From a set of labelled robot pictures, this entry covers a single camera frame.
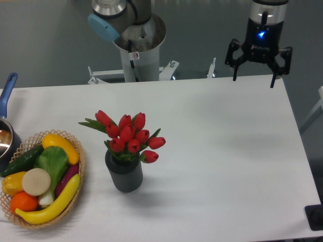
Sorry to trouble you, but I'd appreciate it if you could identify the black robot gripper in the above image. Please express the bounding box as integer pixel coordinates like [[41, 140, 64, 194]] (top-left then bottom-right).
[[225, 16, 293, 89]]

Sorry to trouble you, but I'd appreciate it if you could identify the red tulip bouquet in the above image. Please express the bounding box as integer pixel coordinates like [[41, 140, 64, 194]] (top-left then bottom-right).
[[79, 110, 166, 163]]

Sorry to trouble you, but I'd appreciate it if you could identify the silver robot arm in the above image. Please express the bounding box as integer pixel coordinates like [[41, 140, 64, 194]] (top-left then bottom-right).
[[225, 1, 293, 88]]

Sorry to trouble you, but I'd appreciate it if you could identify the dark grey ribbed vase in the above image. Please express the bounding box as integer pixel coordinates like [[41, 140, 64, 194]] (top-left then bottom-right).
[[105, 150, 143, 193]]

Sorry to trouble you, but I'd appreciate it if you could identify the black clamp at table edge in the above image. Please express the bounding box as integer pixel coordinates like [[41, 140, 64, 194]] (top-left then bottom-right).
[[304, 204, 322, 231]]

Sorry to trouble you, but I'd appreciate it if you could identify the purple sweet potato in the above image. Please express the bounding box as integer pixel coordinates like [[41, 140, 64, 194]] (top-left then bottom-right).
[[55, 164, 79, 197]]

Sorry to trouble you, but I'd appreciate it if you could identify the yellow squash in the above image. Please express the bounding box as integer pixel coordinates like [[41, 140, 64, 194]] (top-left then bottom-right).
[[41, 133, 79, 165]]

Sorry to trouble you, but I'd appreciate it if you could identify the green bok choy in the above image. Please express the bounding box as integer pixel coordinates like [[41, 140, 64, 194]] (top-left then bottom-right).
[[33, 146, 68, 209]]

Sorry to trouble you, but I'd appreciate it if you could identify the beige round disc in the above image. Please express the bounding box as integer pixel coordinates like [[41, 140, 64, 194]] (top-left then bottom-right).
[[22, 168, 51, 196]]

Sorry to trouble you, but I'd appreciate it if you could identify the green cucumber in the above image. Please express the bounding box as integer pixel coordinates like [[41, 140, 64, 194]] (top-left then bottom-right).
[[1, 145, 44, 177]]

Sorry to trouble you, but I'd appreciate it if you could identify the yellow banana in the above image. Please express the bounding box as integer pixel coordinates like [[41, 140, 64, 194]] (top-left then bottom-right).
[[15, 174, 81, 225]]

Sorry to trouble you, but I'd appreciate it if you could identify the orange fruit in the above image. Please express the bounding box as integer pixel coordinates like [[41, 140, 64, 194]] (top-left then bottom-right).
[[10, 192, 38, 214]]

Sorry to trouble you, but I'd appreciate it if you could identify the yellow bell pepper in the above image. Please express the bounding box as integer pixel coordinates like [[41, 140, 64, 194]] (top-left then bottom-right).
[[2, 171, 26, 196]]

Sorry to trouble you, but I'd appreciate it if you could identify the woven wicker basket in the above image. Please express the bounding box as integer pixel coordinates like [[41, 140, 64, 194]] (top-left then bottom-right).
[[1, 130, 85, 229]]

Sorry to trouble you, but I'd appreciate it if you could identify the white bracket with bolt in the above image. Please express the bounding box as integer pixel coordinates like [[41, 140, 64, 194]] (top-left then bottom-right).
[[206, 57, 217, 79]]

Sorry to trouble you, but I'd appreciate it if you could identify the white frame at right edge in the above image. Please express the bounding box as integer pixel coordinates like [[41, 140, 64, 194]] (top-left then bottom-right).
[[299, 86, 322, 135]]

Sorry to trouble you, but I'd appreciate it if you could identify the white metal base bracket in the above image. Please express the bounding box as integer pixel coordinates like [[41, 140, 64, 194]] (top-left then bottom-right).
[[87, 60, 180, 85]]

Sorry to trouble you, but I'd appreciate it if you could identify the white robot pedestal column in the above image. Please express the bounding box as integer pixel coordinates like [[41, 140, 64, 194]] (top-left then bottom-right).
[[87, 0, 167, 83]]

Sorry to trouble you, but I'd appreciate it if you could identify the blue handled saucepan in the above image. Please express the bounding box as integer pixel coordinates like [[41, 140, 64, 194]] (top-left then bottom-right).
[[1, 73, 22, 172]]

